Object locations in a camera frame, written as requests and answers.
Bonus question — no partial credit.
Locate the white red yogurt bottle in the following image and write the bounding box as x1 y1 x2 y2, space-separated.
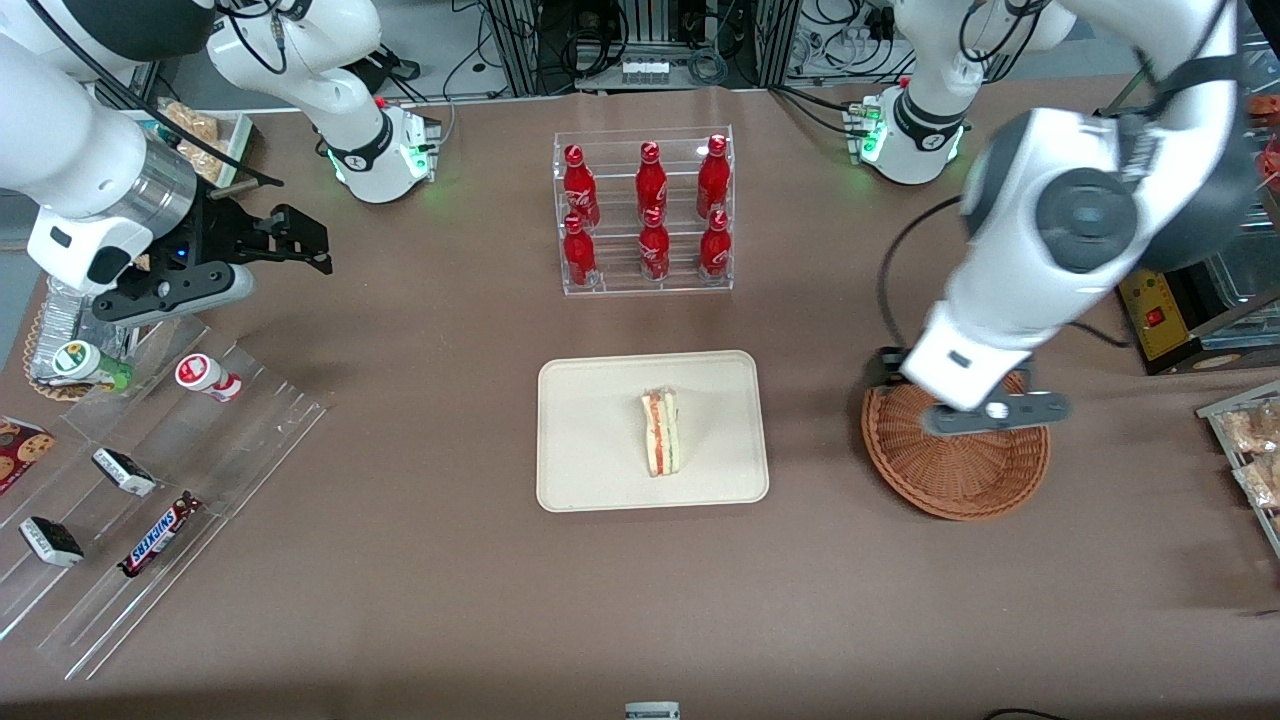
174 352 244 404

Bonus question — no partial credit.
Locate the wrapped pastry pack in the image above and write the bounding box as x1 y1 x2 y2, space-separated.
1234 455 1280 512
1220 399 1280 457

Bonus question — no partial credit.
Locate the black appliance yellow panel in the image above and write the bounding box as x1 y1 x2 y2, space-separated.
1116 180 1280 377

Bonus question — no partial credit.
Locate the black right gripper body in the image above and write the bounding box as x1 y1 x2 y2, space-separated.
175 193 276 273

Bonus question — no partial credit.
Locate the wrapped bread pack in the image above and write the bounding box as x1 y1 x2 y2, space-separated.
163 100 223 183

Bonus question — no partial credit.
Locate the white tray with bread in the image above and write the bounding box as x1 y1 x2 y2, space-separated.
148 100 254 189

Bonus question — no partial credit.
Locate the silver foil packet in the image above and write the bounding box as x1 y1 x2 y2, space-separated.
44 274 137 387

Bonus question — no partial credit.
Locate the cream plastic tray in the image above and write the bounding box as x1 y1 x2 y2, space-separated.
536 350 771 514

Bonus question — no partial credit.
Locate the brown tablecloth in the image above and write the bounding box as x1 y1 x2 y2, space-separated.
0 78 1280 720

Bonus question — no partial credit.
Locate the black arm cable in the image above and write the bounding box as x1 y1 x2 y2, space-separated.
876 194 1137 352
28 0 286 190

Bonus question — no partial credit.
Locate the aluminium equipment rack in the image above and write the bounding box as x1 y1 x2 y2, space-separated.
484 0 803 97

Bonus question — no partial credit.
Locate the clear acrylic bottle rack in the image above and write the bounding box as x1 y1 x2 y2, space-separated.
552 125 735 297

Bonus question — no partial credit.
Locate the small brown wicker mat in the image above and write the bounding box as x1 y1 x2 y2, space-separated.
21 300 103 404

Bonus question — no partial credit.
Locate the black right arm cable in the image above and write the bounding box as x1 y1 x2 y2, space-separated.
28 0 286 190

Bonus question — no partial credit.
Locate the Snickers chocolate bar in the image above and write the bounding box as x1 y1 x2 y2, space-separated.
117 491 205 580

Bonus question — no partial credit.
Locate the white green yogurt bottle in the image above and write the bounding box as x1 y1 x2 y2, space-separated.
51 339 134 392

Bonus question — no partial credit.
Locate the grey tray with pastries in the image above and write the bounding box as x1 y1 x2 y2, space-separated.
1196 379 1280 558

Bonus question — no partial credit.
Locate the brown wicker basket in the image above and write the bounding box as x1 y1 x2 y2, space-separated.
861 372 1051 521

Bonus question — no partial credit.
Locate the red cola bottle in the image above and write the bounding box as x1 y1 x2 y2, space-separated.
638 207 673 283
562 144 602 229
696 134 733 219
698 209 734 282
635 141 670 216
561 214 599 289

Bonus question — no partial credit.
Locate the triangle sandwich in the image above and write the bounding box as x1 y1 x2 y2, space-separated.
640 387 682 479

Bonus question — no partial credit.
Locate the chocolate chip cookie pack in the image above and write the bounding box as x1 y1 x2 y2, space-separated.
0 416 59 495

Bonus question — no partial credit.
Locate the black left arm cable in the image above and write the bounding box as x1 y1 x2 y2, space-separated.
876 194 1137 352

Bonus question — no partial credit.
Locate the black white snack bar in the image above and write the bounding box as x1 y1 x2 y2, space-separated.
91 446 159 498
18 515 86 569

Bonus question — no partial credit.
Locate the clear acrylic stepped shelf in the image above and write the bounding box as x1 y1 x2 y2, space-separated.
0 315 332 683

